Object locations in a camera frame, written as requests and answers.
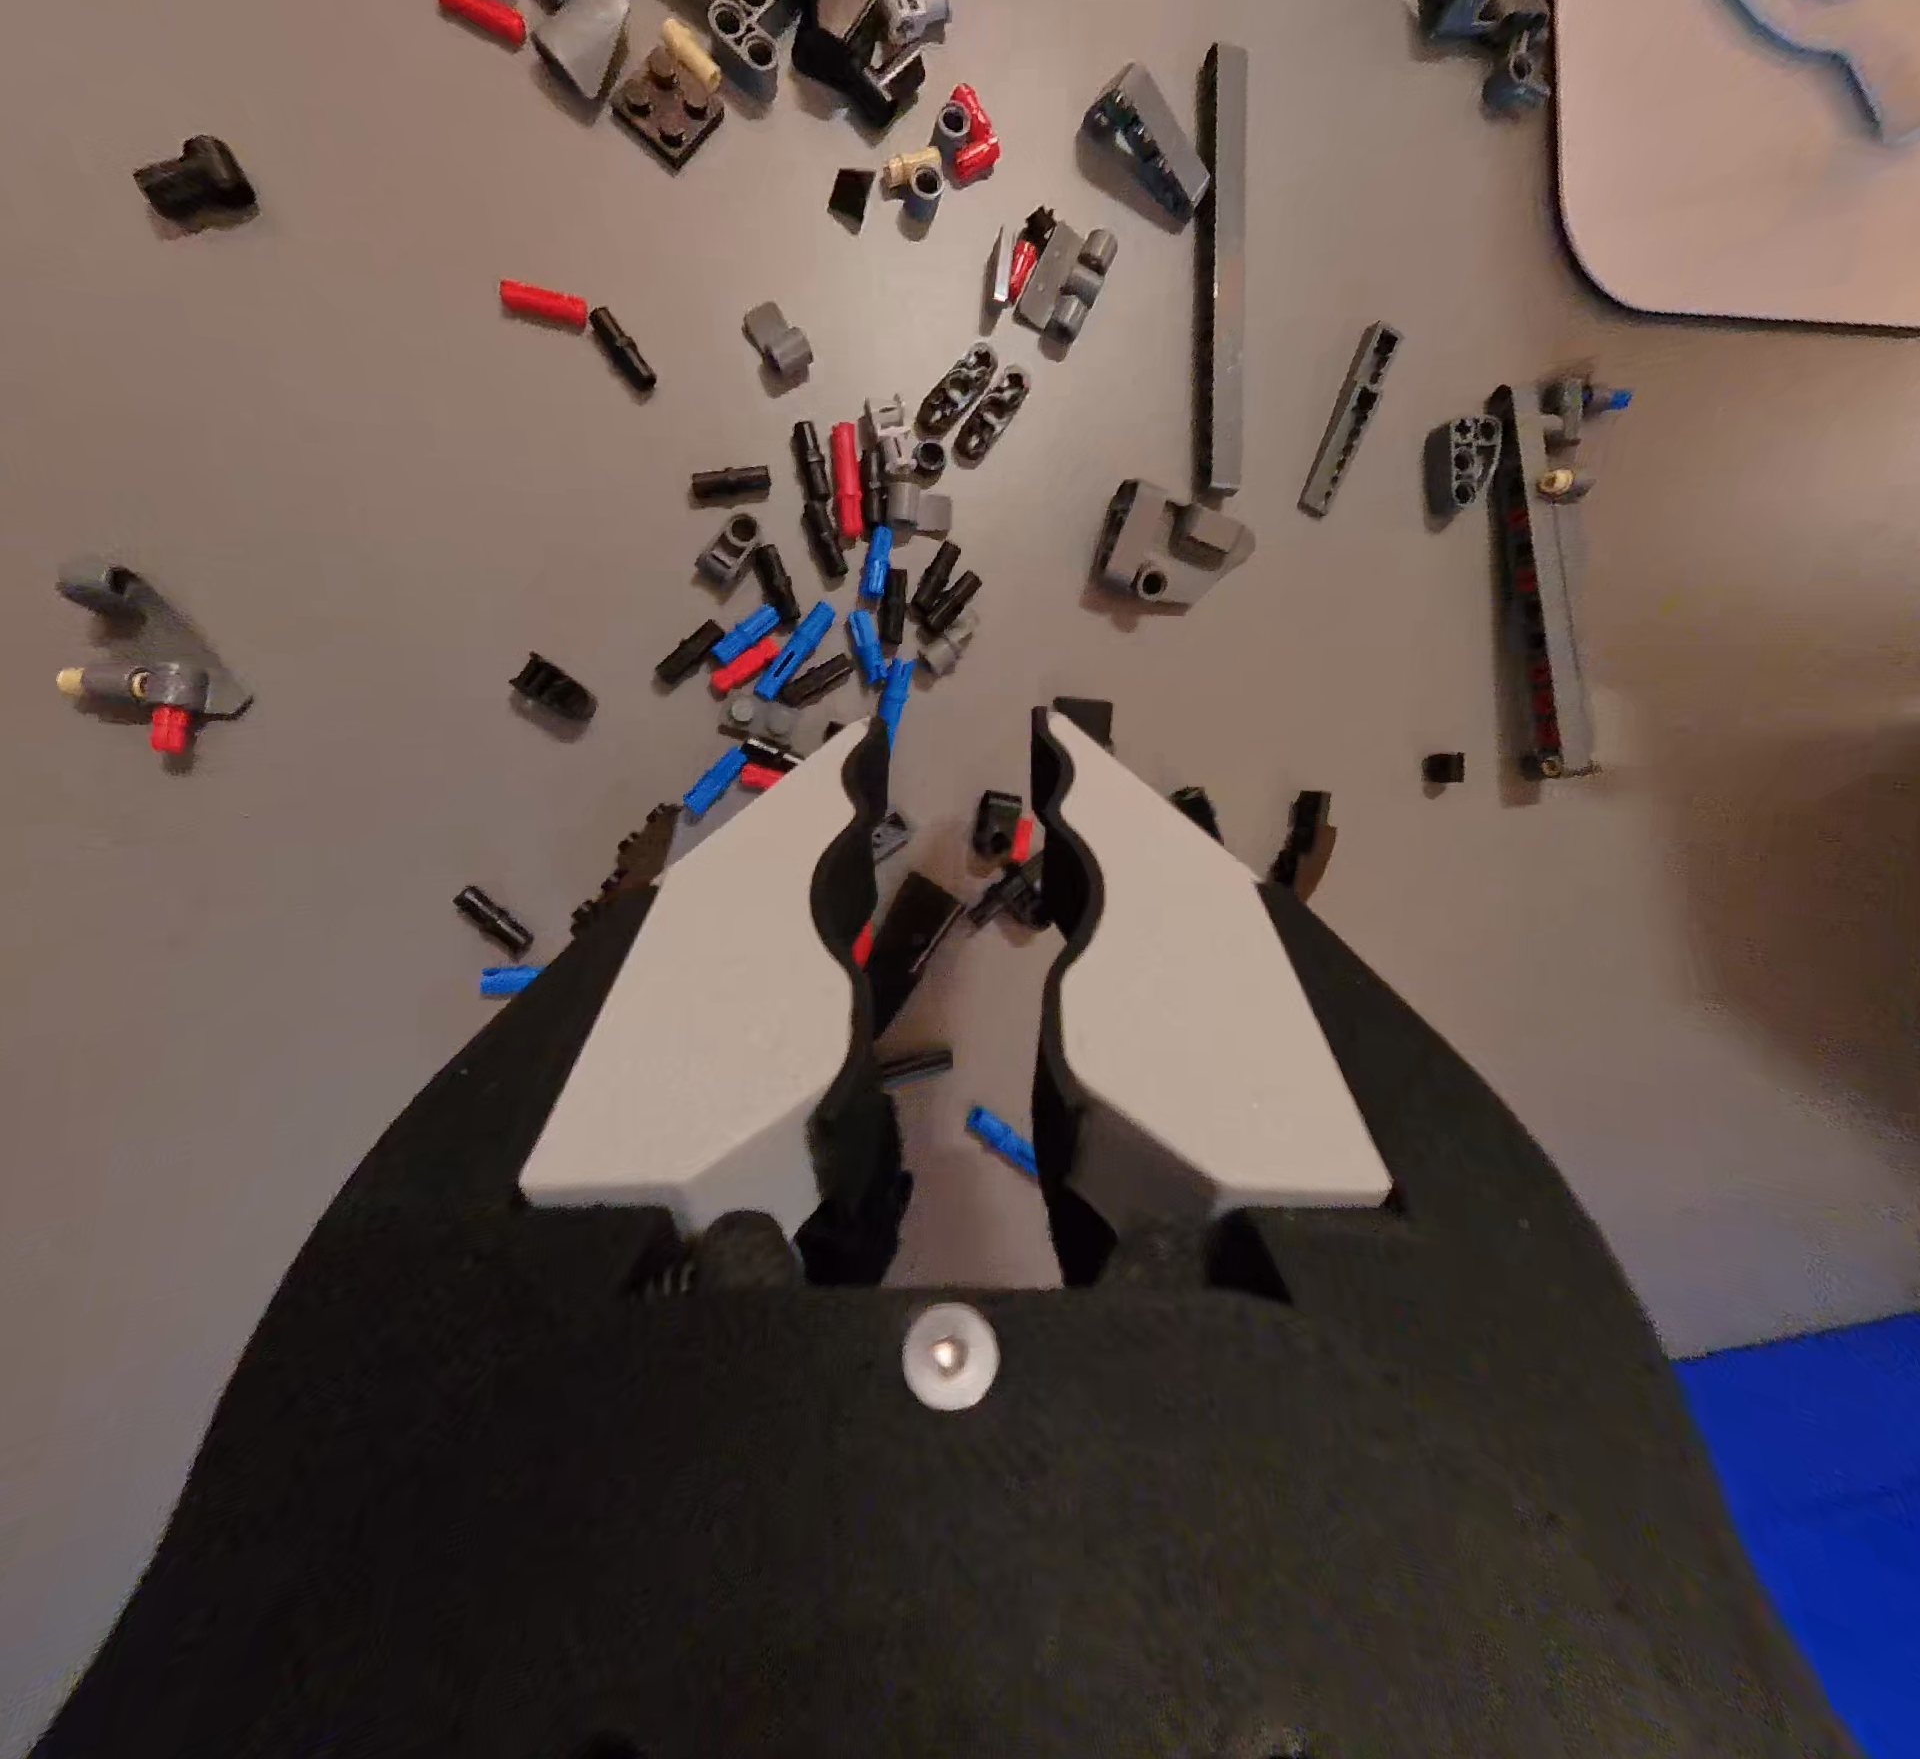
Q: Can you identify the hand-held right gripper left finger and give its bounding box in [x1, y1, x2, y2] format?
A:
[517, 716, 918, 1289]

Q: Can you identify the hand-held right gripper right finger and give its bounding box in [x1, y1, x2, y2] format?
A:
[1029, 703, 1399, 1289]

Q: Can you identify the small black curved lego piece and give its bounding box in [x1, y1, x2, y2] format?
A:
[508, 652, 601, 729]

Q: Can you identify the long dark grey lego beam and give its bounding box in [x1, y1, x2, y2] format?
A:
[1482, 373, 1641, 784]

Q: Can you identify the grey lego connector blue pin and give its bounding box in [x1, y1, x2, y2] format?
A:
[1544, 373, 1641, 504]

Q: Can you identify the red lego elbow connector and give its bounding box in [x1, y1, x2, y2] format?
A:
[936, 82, 1005, 185]

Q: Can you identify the pile of small lego pins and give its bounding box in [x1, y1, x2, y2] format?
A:
[652, 415, 994, 819]

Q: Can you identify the dark grey lego connector block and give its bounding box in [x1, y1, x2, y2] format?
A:
[1090, 477, 1260, 616]

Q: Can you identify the dark grey curved lego half-beam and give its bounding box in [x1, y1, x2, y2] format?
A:
[1424, 412, 1509, 519]

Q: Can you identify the black three-hole lego beam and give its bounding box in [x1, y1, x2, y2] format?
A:
[959, 360, 1035, 461]
[914, 343, 1003, 452]

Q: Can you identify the long dark grey lego plate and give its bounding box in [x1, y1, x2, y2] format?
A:
[1194, 40, 1252, 501]

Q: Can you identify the dark grey lego hinge piece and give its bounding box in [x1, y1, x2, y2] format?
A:
[990, 206, 1121, 347]

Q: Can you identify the dark grey lego wedge panel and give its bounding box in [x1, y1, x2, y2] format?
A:
[1082, 63, 1213, 232]

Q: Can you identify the black square lego plate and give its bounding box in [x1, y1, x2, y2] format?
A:
[610, 17, 728, 171]

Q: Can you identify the chunky black lego connector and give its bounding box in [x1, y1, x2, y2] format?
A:
[129, 134, 261, 234]

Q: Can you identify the grey curved lego slope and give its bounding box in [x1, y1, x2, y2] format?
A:
[530, 0, 633, 98]

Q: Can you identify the large black lego slope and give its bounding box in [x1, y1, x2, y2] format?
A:
[792, 0, 936, 129]

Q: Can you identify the blue plastic bin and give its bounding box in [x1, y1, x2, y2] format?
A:
[1671, 1301, 1920, 1759]

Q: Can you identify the white desk stand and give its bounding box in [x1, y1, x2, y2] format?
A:
[1550, 0, 1920, 331]

